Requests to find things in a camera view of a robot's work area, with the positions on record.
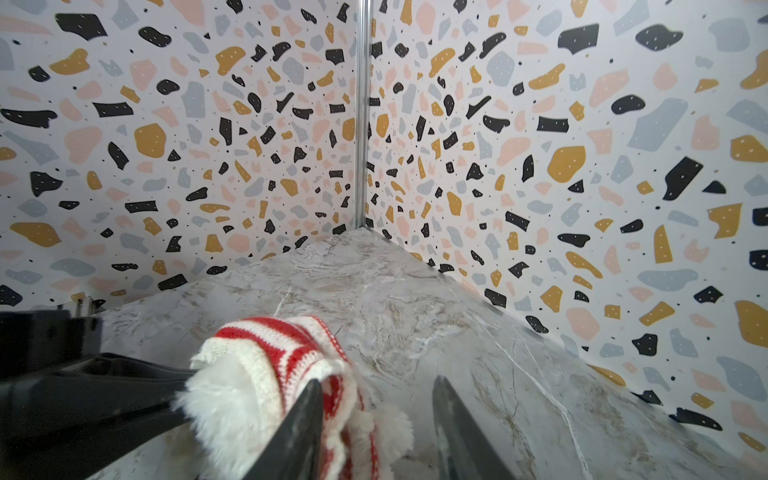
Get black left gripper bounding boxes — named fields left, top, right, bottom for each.
left=1, top=308, right=193, bottom=479

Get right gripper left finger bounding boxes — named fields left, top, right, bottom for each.
left=243, top=380, right=323, bottom=480

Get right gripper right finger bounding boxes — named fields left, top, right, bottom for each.
left=432, top=376, right=514, bottom=480

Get red white striped sweater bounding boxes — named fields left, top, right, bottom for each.
left=190, top=315, right=385, bottom=480

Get white plush teddy bear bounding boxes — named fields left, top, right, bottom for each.
left=175, top=348, right=414, bottom=479

